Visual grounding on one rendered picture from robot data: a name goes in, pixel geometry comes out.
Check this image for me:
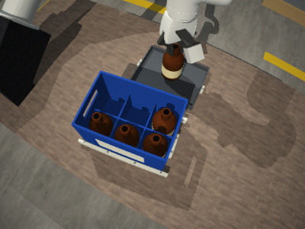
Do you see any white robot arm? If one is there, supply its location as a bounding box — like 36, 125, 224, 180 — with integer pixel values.
0, 0, 232, 63

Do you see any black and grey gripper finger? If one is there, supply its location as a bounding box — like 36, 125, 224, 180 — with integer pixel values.
157, 31, 174, 56
178, 41, 185, 53

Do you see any blue crate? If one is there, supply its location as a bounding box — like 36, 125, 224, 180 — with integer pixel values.
79, 76, 188, 171

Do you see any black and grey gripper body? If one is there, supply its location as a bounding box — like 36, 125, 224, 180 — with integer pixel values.
159, 11, 197, 44

